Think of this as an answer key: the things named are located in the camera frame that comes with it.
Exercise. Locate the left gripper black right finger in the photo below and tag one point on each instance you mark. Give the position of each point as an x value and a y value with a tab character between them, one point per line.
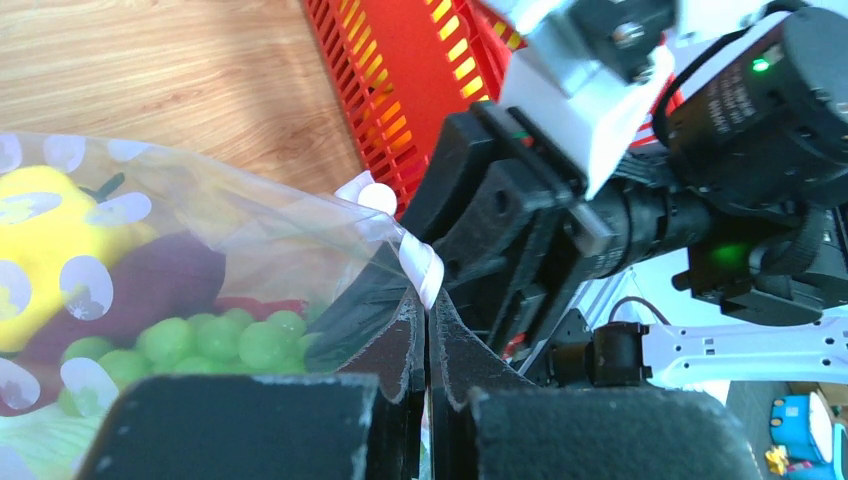
489	422

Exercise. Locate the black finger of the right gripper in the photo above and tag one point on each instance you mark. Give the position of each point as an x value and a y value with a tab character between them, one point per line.
487	162
514	275

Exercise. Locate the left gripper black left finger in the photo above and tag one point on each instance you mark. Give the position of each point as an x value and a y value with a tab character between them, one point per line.
361	421

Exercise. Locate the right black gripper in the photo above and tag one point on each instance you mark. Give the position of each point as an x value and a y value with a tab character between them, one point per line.
751	182

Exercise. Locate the green grapes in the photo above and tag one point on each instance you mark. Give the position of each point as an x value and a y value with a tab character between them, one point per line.
232	342

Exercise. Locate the red plastic basket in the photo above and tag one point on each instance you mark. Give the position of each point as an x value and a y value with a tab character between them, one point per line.
401	68

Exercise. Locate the purple eggplant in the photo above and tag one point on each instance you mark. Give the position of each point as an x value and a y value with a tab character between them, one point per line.
176	275

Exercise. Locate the clear zip top bag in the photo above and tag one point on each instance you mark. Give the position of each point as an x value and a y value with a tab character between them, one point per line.
280	243

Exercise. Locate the yellow bell pepper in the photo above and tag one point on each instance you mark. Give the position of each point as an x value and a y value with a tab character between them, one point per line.
57	245

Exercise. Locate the red chili pepper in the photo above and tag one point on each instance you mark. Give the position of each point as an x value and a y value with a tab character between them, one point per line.
260	310

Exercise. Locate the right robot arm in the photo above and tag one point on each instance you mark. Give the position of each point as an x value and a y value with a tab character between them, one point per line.
676	355

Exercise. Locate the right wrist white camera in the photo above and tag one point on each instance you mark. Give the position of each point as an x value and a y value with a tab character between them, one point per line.
590	71

